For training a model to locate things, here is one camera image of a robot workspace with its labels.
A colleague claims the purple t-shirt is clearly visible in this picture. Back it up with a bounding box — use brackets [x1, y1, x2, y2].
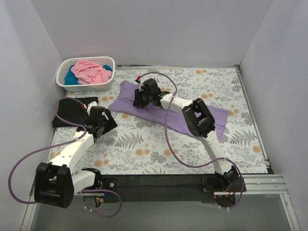
[109, 81, 229, 141]

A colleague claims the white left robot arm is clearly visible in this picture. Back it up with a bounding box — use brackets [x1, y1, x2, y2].
[34, 106, 117, 208]

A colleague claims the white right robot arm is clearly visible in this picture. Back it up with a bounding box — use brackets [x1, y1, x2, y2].
[133, 76, 244, 191]

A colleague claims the floral patterned tablecloth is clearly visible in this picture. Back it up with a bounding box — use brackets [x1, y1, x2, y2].
[67, 68, 267, 174]

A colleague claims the teal t-shirt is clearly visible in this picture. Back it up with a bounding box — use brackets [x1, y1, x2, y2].
[64, 65, 113, 86]

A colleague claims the pink t-shirt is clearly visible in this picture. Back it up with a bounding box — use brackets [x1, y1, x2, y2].
[71, 60, 113, 85]

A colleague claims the white plastic laundry basket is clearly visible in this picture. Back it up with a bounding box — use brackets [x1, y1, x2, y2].
[56, 56, 116, 92]

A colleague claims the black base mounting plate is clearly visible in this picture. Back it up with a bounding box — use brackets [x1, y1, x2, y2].
[74, 174, 247, 204]

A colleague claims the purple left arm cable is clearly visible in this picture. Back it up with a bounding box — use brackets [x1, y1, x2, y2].
[8, 97, 122, 218]

